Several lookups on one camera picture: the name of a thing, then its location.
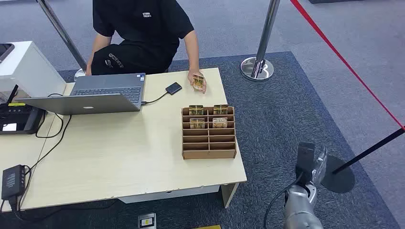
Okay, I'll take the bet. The person's left hand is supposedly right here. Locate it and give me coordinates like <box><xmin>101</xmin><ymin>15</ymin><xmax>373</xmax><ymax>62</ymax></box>
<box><xmin>187</xmin><ymin>69</ymin><xmax>208</xmax><ymax>94</ymax></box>

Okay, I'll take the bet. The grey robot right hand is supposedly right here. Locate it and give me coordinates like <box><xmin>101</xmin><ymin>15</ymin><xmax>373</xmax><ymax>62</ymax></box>
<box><xmin>310</xmin><ymin>146</ymin><xmax>329</xmax><ymax>187</ymax></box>

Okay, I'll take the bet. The brown wooden card holder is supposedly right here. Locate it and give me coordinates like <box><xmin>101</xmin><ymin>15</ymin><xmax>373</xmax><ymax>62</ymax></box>
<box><xmin>181</xmin><ymin>105</ymin><xmax>237</xmax><ymax>160</ymax></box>

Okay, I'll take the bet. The small black card reader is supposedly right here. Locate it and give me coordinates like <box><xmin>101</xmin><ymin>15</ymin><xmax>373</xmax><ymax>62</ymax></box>
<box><xmin>165</xmin><ymin>82</ymin><xmax>183</xmax><ymax>96</ymax></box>

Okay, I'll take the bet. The person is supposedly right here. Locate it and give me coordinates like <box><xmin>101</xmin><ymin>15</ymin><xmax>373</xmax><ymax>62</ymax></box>
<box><xmin>85</xmin><ymin>0</ymin><xmax>208</xmax><ymax>94</ymax></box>

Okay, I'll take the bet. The black stanchion with round base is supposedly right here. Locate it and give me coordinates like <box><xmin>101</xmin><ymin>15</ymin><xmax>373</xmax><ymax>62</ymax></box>
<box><xmin>321</xmin><ymin>126</ymin><xmax>405</xmax><ymax>194</ymax></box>

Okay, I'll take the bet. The silver laptop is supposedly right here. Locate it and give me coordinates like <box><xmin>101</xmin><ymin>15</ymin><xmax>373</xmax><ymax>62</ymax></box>
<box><xmin>15</xmin><ymin>73</ymin><xmax>147</xmax><ymax>116</ymax></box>

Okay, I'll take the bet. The white box cabinet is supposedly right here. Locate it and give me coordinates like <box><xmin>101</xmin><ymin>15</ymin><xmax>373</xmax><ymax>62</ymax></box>
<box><xmin>0</xmin><ymin>40</ymin><xmax>67</xmax><ymax>104</ymax></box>

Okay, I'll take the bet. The dark grey floor rug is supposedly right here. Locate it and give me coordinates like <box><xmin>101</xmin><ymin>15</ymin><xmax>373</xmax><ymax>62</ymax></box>
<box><xmin>58</xmin><ymin>51</ymin><xmax>401</xmax><ymax>229</ymax></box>

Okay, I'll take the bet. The black desktop terminal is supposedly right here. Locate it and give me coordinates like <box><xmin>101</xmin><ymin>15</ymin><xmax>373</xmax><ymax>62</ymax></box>
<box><xmin>0</xmin><ymin>84</ymin><xmax>45</xmax><ymax>135</ymax></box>

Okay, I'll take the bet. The black tablet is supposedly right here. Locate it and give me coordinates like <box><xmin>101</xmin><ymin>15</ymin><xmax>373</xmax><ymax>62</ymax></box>
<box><xmin>0</xmin><ymin>43</ymin><xmax>15</xmax><ymax>64</ymax></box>

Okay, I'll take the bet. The light wooden desk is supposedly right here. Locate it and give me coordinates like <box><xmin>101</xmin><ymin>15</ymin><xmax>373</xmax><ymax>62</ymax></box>
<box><xmin>19</xmin><ymin>67</ymin><xmax>248</xmax><ymax>212</ymax></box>
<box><xmin>0</xmin><ymin>83</ymin><xmax>75</xmax><ymax>212</ymax></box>

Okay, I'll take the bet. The red barrier belt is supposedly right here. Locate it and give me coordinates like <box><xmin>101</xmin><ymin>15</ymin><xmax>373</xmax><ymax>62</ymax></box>
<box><xmin>289</xmin><ymin>0</ymin><xmax>405</xmax><ymax>131</ymax></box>

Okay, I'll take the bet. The black power hub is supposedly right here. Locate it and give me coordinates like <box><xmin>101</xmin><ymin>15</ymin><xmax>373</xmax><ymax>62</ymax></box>
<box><xmin>1</xmin><ymin>165</ymin><xmax>26</xmax><ymax>201</ymax></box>

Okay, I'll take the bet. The floor socket plate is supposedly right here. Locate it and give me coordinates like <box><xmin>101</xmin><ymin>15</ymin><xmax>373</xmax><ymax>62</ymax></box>
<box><xmin>138</xmin><ymin>212</ymin><xmax>157</xmax><ymax>229</ymax></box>

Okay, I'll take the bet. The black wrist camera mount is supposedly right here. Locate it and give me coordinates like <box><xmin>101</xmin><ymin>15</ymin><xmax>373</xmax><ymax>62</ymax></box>
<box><xmin>296</xmin><ymin>142</ymin><xmax>316</xmax><ymax>186</ymax></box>

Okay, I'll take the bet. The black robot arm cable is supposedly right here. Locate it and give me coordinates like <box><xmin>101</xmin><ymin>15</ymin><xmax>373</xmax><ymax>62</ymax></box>
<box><xmin>263</xmin><ymin>172</ymin><xmax>304</xmax><ymax>229</ymax></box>

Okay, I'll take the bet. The black card reader cable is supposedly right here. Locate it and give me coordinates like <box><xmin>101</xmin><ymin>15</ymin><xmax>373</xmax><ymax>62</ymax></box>
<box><xmin>141</xmin><ymin>91</ymin><xmax>168</xmax><ymax>105</ymax></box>

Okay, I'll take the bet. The slanted chrome stanchion post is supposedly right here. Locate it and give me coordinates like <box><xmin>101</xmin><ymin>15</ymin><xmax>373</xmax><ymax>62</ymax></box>
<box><xmin>35</xmin><ymin>0</ymin><xmax>87</xmax><ymax>82</ymax></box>

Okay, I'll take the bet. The black looped cable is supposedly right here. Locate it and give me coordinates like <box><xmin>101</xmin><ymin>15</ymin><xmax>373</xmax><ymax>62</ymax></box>
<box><xmin>35</xmin><ymin>93</ymin><xmax>64</xmax><ymax>139</ymax></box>

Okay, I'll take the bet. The long black cable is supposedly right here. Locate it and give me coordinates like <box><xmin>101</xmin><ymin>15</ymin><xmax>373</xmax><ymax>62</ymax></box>
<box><xmin>17</xmin><ymin>114</ymin><xmax>72</xmax><ymax>210</ymax></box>

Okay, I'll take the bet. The upright chrome stanchion post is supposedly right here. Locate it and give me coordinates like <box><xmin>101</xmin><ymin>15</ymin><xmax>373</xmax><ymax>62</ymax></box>
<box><xmin>240</xmin><ymin>0</ymin><xmax>281</xmax><ymax>82</ymax></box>

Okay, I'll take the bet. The black floor cable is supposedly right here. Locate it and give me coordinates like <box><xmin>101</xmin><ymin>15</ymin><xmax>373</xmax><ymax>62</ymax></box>
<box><xmin>0</xmin><ymin>196</ymin><xmax>118</xmax><ymax>222</ymax></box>

